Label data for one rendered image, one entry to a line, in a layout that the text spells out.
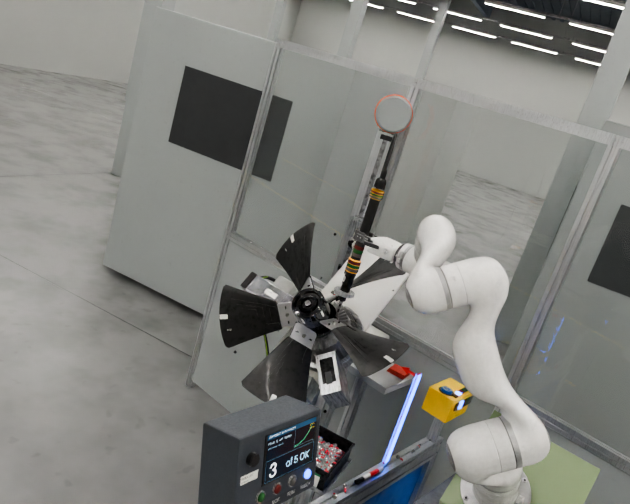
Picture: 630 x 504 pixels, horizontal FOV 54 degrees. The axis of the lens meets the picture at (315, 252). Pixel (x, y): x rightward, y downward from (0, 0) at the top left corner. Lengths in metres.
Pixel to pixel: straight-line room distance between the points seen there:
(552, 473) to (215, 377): 2.18
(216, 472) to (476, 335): 0.63
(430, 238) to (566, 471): 0.82
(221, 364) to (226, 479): 2.29
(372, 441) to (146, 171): 2.73
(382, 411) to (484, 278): 1.61
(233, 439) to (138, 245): 3.71
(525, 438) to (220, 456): 0.68
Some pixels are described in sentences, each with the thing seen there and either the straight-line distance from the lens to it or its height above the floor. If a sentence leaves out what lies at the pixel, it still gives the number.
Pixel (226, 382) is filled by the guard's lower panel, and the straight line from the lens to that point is 3.57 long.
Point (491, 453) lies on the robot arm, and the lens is 1.50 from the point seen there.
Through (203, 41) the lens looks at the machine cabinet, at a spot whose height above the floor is 1.92.
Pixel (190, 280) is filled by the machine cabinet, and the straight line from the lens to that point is 4.63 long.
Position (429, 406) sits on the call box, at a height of 1.01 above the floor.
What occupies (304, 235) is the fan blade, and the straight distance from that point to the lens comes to 2.28.
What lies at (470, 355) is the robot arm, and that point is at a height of 1.47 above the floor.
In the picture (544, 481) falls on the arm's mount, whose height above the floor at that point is 1.09.
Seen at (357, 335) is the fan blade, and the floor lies 1.19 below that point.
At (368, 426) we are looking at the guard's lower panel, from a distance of 2.98.
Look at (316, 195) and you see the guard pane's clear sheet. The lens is 3.03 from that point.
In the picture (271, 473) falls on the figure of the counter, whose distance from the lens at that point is 1.36.
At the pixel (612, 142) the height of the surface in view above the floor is 2.02.
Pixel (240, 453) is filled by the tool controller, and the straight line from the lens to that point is 1.27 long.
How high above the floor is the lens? 1.96
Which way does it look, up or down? 16 degrees down
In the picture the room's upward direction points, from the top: 17 degrees clockwise
